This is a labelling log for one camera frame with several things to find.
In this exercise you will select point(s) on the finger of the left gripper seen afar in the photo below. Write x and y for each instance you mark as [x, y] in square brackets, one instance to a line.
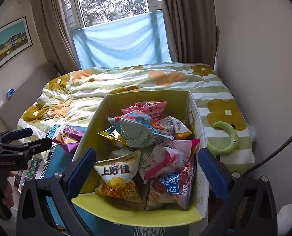
[25, 144]

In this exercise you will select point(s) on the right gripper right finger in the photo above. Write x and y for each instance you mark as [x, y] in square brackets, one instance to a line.
[249, 206]

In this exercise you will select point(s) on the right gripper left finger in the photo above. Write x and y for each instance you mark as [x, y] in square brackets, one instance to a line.
[34, 216]

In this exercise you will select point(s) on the purple potato chip bag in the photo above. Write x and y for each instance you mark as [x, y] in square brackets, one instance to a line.
[68, 137]

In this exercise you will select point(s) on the gold cocoa pillows snack bag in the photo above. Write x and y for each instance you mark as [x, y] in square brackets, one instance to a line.
[112, 135]

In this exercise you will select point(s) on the white pink wafer packet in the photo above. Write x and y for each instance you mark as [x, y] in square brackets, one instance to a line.
[165, 158]

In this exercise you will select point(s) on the blue red shrimp chip bag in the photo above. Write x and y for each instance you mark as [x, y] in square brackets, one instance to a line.
[140, 130]

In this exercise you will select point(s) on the pink strawberry snack bag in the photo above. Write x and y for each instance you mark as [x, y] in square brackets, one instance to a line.
[153, 109]

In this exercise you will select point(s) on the person's left hand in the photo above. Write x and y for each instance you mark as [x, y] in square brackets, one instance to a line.
[8, 196]

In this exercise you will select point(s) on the blue patterned table cloth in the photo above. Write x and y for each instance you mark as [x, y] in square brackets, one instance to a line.
[100, 226]

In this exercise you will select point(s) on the grey headboard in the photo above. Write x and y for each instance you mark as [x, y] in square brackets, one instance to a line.
[25, 95]

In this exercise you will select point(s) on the blue object on headboard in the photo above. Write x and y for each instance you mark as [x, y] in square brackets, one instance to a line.
[9, 93]

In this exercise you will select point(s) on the Oishi white yellow chip bag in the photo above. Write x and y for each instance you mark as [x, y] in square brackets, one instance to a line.
[117, 177]

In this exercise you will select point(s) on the red blue snack bag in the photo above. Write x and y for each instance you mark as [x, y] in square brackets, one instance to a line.
[174, 188]

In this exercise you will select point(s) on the floral striped bed quilt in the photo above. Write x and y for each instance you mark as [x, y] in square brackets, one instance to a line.
[194, 94]

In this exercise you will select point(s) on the yellow-green cardboard snack box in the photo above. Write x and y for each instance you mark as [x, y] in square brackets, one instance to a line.
[146, 211]

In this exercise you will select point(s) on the silver white snack bag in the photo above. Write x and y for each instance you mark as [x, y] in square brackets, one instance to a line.
[175, 127]

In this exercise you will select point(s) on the left beige curtain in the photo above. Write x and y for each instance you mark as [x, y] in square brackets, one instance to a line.
[55, 35]

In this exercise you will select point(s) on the beige curtain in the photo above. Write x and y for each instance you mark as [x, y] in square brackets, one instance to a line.
[55, 35]
[191, 30]

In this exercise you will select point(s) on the light blue window cloth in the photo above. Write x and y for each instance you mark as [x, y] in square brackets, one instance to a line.
[136, 40]

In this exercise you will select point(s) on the right beige curtain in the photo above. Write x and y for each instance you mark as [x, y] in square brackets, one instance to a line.
[191, 30]

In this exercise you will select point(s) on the framed houses wall picture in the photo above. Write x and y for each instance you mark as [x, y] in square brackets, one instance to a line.
[14, 38]

